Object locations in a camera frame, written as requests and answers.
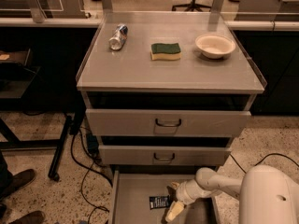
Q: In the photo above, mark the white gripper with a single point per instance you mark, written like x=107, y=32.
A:
x=186, y=195

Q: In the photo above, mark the dark rxbar blueberry wrapper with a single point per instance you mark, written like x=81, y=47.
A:
x=157, y=202

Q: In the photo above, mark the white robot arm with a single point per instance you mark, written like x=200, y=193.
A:
x=266, y=195

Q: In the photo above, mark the bottom grey open drawer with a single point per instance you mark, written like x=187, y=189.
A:
x=130, y=202

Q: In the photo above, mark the middle grey drawer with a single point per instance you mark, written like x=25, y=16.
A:
x=175, y=156

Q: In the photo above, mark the grey drawer cabinet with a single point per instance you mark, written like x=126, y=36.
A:
x=130, y=79

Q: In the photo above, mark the top grey drawer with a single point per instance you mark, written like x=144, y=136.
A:
x=173, y=123

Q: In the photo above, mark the brown shoe lower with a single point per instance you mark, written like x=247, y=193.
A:
x=36, y=217

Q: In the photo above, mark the green yellow sponge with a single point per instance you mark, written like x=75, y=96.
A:
x=163, y=51

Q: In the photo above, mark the white bowl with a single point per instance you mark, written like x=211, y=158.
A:
x=215, y=46

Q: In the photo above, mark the crushed silver blue can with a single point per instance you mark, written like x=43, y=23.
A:
x=119, y=37

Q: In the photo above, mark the black table frame left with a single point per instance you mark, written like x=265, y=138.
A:
x=16, y=78

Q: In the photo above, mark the white rail barrier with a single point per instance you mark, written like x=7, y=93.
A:
x=287, y=26

